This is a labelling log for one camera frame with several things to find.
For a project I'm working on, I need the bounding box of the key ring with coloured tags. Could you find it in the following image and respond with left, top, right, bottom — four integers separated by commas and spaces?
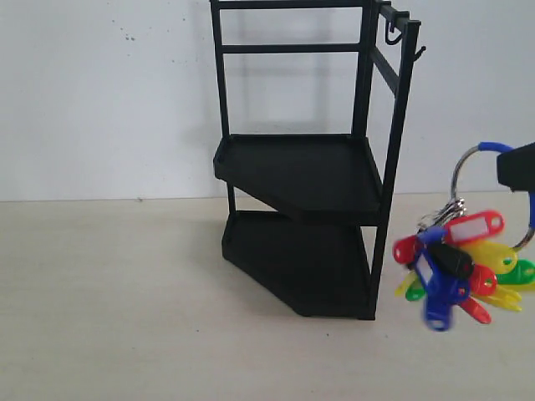
392, 142, 534, 332

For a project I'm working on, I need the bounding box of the black two-tier corner shelf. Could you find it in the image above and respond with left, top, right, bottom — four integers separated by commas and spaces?
210, 1, 423, 321

